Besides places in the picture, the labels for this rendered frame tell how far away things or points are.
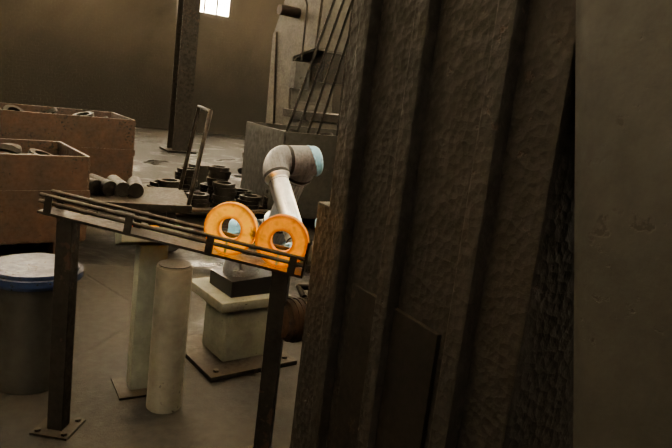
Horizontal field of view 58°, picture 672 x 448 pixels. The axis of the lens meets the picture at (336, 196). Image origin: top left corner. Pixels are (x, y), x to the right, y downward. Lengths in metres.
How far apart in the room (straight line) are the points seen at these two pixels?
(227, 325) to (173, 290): 0.50
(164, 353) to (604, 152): 1.65
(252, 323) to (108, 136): 3.15
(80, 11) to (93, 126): 8.19
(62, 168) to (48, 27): 9.68
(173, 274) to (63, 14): 11.55
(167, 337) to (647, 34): 1.72
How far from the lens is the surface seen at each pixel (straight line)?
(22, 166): 3.77
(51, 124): 5.34
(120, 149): 5.46
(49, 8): 13.40
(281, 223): 1.76
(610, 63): 0.90
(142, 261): 2.24
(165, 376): 2.22
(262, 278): 2.54
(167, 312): 2.12
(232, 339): 2.58
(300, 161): 2.26
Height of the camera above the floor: 1.13
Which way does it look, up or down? 9 degrees down
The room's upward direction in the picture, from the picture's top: 7 degrees clockwise
